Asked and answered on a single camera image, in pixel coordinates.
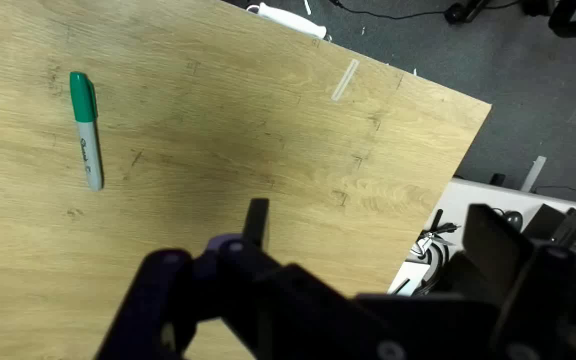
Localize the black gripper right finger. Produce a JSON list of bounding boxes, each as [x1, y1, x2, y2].
[[463, 201, 576, 360]]

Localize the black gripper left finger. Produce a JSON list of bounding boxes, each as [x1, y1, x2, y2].
[[94, 195, 370, 360]]

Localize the green capped grey marker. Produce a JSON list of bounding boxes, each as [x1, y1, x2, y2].
[[69, 69, 107, 193]]

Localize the white low shelf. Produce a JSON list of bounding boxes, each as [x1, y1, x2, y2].
[[386, 176, 576, 296]]

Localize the white floor tape strip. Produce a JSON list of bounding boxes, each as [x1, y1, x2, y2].
[[520, 154, 548, 193]]

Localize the clear tape strip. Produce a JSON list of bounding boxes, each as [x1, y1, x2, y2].
[[331, 58, 363, 102]]

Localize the black chair base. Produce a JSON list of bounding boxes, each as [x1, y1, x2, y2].
[[443, 0, 498, 25]]

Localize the black and white cable bundle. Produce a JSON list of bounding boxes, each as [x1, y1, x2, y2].
[[409, 207, 460, 271]]

